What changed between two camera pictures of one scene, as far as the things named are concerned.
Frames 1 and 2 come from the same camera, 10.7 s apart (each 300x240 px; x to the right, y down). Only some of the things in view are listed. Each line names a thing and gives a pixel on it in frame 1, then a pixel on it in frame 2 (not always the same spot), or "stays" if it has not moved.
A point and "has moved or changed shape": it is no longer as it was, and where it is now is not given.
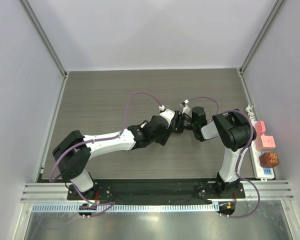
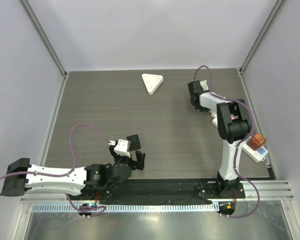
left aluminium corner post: [44, 37] stays
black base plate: [155, 191] stays
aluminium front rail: [58, 192] stays
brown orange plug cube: [269, 159] -> [256, 141]
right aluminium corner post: [260, 36] stays
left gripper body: [162, 138] -> [126, 159]
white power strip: [260, 172] has moved or changed shape
